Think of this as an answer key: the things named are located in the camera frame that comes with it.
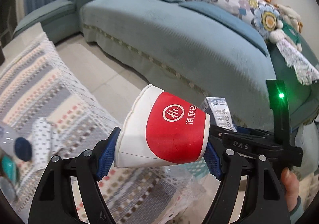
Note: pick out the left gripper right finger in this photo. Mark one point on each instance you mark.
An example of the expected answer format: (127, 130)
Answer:
(264, 198)

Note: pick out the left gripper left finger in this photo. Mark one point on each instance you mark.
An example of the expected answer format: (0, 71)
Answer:
(54, 200)

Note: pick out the teal packet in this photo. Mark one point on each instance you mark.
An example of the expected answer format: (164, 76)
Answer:
(9, 169)

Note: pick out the red white paper cup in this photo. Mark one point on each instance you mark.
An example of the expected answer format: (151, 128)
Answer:
(161, 130)

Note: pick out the person's right hand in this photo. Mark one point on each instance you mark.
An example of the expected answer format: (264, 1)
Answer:
(291, 185)

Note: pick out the fringed floral throw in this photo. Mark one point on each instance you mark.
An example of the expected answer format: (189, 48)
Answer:
(305, 72)

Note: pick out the striped woven table cloth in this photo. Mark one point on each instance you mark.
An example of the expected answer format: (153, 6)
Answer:
(47, 105)

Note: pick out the teal fabric sofa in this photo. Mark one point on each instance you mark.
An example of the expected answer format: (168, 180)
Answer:
(192, 49)

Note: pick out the white plush toy green shirt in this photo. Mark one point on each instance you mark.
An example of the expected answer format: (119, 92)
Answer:
(288, 27)

